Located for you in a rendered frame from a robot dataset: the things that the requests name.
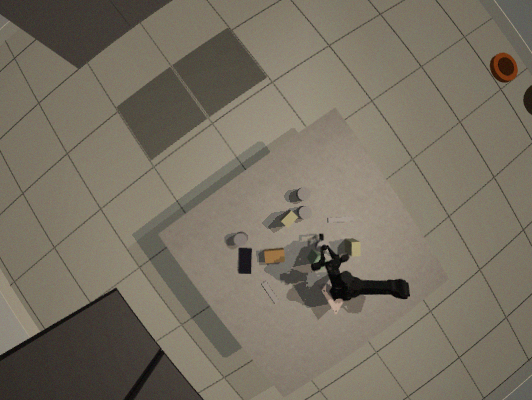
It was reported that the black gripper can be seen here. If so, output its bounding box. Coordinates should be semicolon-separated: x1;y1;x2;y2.
311;245;350;278

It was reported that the grey cylinder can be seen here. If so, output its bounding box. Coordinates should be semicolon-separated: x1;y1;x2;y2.
297;206;312;219
234;232;248;247
296;187;311;200

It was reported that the glass french press with black handle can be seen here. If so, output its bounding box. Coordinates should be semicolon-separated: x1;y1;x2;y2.
313;234;330;254

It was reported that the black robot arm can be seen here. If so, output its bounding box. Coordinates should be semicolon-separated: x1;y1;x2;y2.
326;258;410;301

